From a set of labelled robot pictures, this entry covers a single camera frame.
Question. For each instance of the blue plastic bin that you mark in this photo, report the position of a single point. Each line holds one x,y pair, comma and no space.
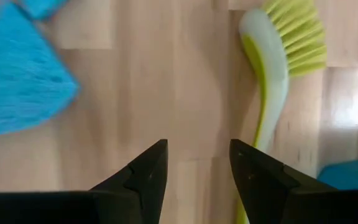
353,174

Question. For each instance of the blue cellulose sponge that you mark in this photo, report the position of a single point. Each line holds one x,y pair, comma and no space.
17,77
42,6

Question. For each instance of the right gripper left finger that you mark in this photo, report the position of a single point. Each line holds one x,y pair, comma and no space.
145,193

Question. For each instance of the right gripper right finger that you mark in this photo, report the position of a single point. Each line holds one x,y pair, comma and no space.
259,186

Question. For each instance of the green white dish brush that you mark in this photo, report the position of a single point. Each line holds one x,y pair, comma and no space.
272,77

